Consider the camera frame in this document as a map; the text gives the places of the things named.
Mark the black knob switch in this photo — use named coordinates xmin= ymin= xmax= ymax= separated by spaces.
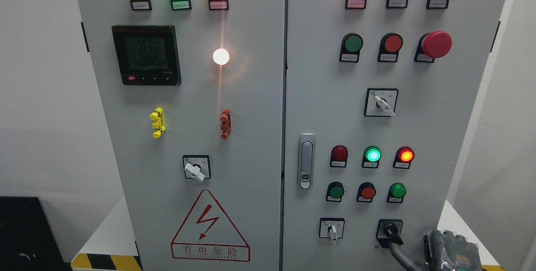
xmin=376 ymin=219 xmax=404 ymax=248

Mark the grey electrical cabinet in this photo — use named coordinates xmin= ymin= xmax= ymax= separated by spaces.
xmin=78 ymin=0 xmax=505 ymax=271

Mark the red terminal connector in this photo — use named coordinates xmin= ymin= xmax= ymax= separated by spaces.
xmin=220 ymin=108 xmax=232 ymax=139

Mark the dark red indicator light left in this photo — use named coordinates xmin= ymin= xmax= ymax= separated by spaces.
xmin=330 ymin=145 xmax=348 ymax=168

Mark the white lit indicator lamp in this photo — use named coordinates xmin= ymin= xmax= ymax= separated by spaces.
xmin=212 ymin=48 xmax=230 ymax=66

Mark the green push button lower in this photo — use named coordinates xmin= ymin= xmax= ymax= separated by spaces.
xmin=325 ymin=181 xmax=345 ymax=202

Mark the green push button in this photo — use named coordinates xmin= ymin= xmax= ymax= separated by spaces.
xmin=339 ymin=33 xmax=363 ymax=63
xmin=325 ymin=181 xmax=345 ymax=202

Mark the lit green indicator light middle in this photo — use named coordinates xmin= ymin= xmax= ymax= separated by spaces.
xmin=361 ymin=146 xmax=381 ymax=168

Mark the yellow terminal connector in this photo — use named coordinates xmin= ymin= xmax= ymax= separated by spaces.
xmin=149 ymin=107 xmax=166 ymax=139

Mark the green push button upper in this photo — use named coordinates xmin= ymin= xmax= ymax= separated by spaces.
xmin=339 ymin=33 xmax=363 ymax=63

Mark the red push button lower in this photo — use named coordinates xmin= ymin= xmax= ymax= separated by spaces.
xmin=356 ymin=182 xmax=376 ymax=203

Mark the red push button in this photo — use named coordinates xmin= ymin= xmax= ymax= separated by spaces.
xmin=356 ymin=182 xmax=376 ymax=203
xmin=377 ymin=33 xmax=403 ymax=63

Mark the red electric danger sticker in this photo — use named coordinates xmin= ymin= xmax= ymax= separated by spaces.
xmin=171 ymin=189 xmax=251 ymax=262

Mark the black digital power meter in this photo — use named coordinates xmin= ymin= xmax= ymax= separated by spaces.
xmin=112 ymin=25 xmax=182 ymax=85

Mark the red push button upper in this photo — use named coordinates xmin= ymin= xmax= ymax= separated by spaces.
xmin=377 ymin=33 xmax=403 ymax=63

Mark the green lit button lower right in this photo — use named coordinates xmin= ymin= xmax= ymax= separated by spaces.
xmin=386 ymin=183 xmax=407 ymax=204

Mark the red emergency stop button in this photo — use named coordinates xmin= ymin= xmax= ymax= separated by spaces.
xmin=414 ymin=30 xmax=452 ymax=63

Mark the white platform with hazard stripes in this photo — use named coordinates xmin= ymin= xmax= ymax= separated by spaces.
xmin=69 ymin=197 xmax=503 ymax=271

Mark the black box bottom left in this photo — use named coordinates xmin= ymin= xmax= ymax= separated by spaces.
xmin=0 ymin=196 xmax=67 ymax=271

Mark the silver door handle lock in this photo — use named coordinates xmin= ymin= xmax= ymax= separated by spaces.
xmin=297 ymin=132 xmax=316 ymax=189

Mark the white selector switch left door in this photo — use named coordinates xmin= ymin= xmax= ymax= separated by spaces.
xmin=182 ymin=155 xmax=211 ymax=183

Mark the white selector switch upper right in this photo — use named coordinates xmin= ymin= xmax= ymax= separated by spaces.
xmin=364 ymin=88 xmax=399 ymax=117

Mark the white selector switch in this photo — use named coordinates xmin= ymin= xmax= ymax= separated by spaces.
xmin=364 ymin=88 xmax=399 ymax=117
xmin=318 ymin=217 xmax=345 ymax=242

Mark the white selector switch bottom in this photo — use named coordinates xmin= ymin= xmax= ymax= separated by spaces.
xmin=318 ymin=217 xmax=345 ymax=242

